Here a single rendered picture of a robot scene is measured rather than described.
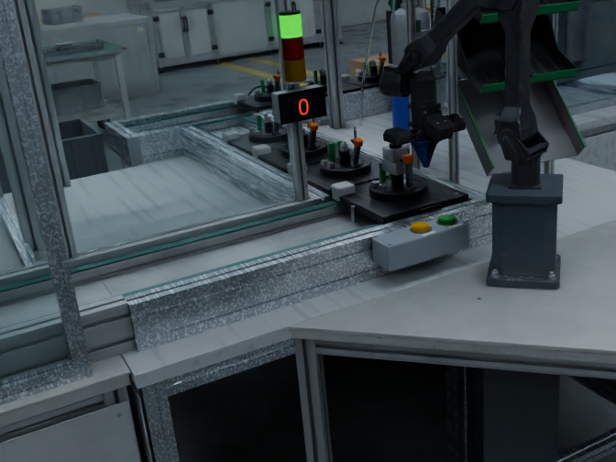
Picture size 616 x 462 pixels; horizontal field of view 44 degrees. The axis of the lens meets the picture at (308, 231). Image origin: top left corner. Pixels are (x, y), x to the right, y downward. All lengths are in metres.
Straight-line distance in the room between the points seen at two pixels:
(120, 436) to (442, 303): 0.67
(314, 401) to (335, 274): 0.27
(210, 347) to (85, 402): 0.25
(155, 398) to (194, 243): 0.43
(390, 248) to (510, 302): 0.26
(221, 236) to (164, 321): 0.35
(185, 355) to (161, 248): 0.36
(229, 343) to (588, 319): 0.68
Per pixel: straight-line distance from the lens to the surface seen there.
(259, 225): 1.83
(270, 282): 1.57
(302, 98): 1.81
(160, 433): 1.55
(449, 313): 1.54
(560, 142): 2.09
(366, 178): 2.02
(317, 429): 1.67
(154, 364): 1.48
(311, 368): 1.59
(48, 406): 1.47
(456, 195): 1.86
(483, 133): 1.99
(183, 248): 1.78
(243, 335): 1.52
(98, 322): 1.50
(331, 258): 1.63
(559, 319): 1.54
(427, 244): 1.66
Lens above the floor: 1.58
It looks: 21 degrees down
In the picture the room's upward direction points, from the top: 5 degrees counter-clockwise
